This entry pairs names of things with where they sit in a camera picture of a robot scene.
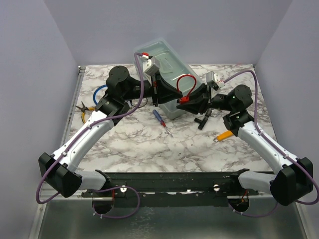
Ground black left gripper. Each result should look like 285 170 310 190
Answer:
123 71 183 107

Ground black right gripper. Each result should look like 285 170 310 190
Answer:
176 83 235 115

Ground red cable lock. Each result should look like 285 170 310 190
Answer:
176 74 197 105

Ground blue cable lock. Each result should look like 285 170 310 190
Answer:
92 84 107 105

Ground brass padlock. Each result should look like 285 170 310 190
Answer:
211 110 222 118

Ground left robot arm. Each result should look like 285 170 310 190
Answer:
38 66 182 198

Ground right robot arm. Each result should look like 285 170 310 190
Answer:
177 84 314 206

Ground black cylinder lock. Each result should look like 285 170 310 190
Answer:
194 109 212 130

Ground clear plastic storage box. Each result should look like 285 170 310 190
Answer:
133 37 203 120

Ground blue handled screwdriver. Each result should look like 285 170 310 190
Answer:
153 110 173 137

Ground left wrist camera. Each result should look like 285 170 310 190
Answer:
143 57 160 76

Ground orange handled tool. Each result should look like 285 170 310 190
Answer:
214 131 234 142

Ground yellow handled pliers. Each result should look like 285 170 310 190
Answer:
75 102 95 124

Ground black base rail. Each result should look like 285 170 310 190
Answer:
81 172 258 207

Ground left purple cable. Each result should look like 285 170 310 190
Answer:
36 51 150 220

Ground purple cable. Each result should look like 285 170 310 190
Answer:
36 51 150 220
223 70 319 218

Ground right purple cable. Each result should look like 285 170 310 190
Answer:
223 70 319 218

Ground aluminium frame rail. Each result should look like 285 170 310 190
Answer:
27 65 310 239

